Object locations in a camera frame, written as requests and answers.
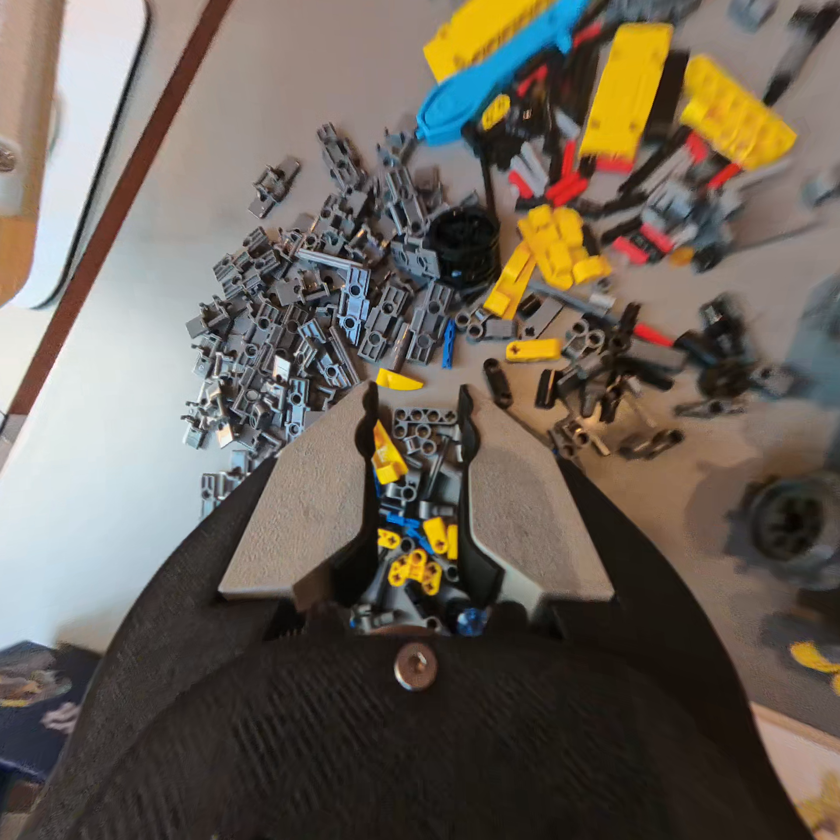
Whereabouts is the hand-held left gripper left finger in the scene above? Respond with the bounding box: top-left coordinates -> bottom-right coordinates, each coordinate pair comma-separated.
217,384 -> 383,607

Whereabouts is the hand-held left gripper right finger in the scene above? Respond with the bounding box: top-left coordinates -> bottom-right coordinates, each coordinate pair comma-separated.
453,385 -> 616,620

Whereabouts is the toy brick instruction booklet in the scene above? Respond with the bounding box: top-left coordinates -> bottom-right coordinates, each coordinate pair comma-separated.
749,703 -> 840,840

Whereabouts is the grey desk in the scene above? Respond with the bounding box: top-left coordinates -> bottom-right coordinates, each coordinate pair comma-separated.
0,0 -> 840,788

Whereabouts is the pile of loose toy bricks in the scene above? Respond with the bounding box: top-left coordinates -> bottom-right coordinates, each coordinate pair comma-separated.
178,0 -> 840,644

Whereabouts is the blue cardboard box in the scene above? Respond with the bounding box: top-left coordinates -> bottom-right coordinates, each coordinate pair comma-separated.
0,640 -> 101,817

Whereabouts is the blue curved toy panel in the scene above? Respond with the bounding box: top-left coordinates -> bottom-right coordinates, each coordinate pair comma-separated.
414,0 -> 592,147

